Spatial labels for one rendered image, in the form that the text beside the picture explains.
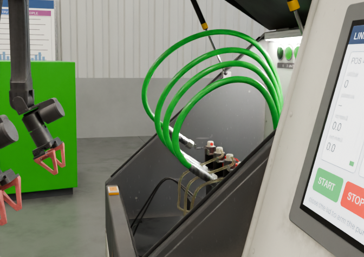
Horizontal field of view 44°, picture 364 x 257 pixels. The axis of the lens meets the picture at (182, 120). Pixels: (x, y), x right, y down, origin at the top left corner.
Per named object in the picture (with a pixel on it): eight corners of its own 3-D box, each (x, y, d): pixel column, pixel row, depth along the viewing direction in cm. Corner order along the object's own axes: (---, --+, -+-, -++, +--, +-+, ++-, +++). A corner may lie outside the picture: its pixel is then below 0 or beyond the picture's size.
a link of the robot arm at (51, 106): (19, 97, 148) (10, 99, 140) (50, 81, 148) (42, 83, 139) (37, 129, 150) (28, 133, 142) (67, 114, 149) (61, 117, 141)
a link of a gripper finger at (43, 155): (69, 165, 147) (55, 140, 146) (63, 171, 140) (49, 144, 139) (51, 175, 148) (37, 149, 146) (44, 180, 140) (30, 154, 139)
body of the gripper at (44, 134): (60, 141, 151) (50, 122, 150) (52, 147, 141) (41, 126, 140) (43, 149, 151) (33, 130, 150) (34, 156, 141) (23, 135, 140)
